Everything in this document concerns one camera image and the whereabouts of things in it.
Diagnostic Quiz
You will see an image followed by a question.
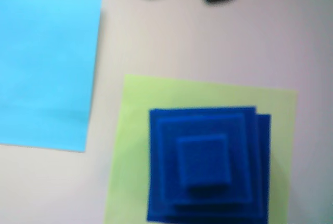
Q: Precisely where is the tiny blue cube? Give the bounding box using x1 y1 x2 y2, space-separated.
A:
175 133 234 196

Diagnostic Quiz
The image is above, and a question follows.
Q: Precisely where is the large blue cube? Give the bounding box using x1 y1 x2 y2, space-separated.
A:
147 113 273 224

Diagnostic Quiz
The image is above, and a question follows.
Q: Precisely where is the medium blue cube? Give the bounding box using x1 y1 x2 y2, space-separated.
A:
148 106 263 221

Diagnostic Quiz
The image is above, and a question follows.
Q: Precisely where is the green paper square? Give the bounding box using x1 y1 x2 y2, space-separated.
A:
103 74 299 224

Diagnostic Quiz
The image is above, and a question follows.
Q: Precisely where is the small blue cube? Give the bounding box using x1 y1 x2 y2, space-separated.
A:
156 113 254 206

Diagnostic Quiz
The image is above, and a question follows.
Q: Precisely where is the light blue paper square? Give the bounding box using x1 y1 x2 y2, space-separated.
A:
0 0 103 154

